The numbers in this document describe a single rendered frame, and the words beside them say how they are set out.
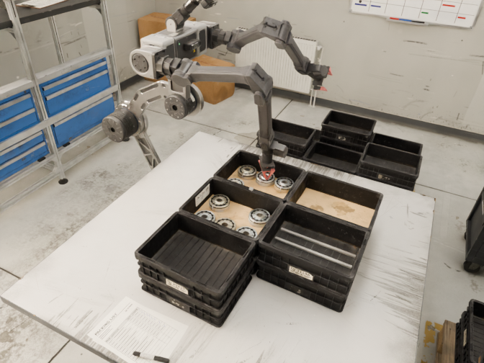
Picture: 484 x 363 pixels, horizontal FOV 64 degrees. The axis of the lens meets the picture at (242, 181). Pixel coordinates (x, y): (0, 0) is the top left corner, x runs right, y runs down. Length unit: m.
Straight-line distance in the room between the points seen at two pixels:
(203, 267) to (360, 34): 3.52
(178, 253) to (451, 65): 3.64
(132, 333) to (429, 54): 3.91
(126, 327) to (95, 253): 0.45
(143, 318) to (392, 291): 1.07
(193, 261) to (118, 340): 0.41
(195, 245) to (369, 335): 0.80
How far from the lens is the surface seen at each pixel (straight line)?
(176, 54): 1.97
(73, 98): 3.57
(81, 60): 3.57
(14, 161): 3.33
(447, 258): 3.24
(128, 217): 2.11
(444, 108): 4.79
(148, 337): 1.63
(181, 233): 1.79
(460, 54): 4.60
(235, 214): 1.87
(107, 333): 1.67
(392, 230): 2.17
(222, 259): 1.67
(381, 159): 3.13
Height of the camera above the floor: 2.07
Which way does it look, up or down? 37 degrees down
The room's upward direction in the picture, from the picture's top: 3 degrees clockwise
